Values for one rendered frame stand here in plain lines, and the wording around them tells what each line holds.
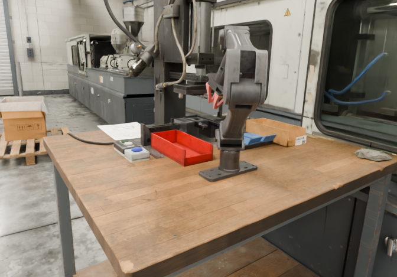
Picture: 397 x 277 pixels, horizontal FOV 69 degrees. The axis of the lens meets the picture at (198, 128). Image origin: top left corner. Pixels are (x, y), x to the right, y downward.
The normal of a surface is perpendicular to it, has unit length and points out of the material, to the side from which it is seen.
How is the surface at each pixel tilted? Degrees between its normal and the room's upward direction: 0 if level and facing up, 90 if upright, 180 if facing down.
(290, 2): 90
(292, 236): 90
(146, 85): 90
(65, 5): 90
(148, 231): 0
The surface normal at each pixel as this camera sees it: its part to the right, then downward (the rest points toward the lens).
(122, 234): 0.03, -0.97
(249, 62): 0.00, 0.55
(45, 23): 0.52, 0.22
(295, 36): -0.85, 0.10
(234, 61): 0.00, 0.13
